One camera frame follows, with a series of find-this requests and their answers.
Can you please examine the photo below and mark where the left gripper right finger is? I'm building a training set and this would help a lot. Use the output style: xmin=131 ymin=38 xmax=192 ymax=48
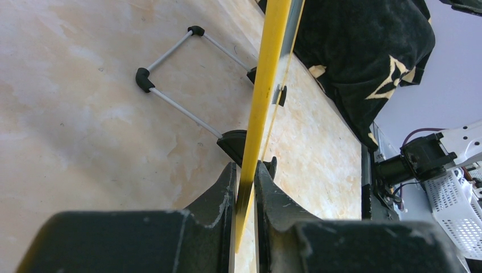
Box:
xmin=254 ymin=162 xmax=465 ymax=272

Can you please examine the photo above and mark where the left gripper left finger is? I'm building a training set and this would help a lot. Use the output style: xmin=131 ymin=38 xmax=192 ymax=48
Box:
xmin=17 ymin=163 xmax=236 ymax=272

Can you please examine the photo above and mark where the whiteboard with yellow frame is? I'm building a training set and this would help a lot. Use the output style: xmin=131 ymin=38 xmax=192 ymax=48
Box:
xmin=235 ymin=1 xmax=305 ymax=250

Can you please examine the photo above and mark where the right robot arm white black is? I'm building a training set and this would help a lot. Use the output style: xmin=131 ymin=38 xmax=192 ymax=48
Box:
xmin=374 ymin=120 xmax=481 ymax=188

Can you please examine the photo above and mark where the white perforated basket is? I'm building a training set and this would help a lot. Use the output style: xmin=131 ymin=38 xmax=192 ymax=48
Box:
xmin=423 ymin=168 xmax=481 ymax=260

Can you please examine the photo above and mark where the black floral blanket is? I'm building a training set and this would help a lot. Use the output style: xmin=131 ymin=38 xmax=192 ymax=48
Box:
xmin=294 ymin=1 xmax=435 ymax=151

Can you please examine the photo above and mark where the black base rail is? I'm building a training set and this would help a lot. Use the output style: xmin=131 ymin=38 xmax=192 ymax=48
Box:
xmin=361 ymin=145 xmax=400 ymax=221

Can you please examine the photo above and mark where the whiteboard wire stand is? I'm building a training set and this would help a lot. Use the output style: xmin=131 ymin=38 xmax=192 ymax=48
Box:
xmin=135 ymin=25 xmax=261 ymax=168

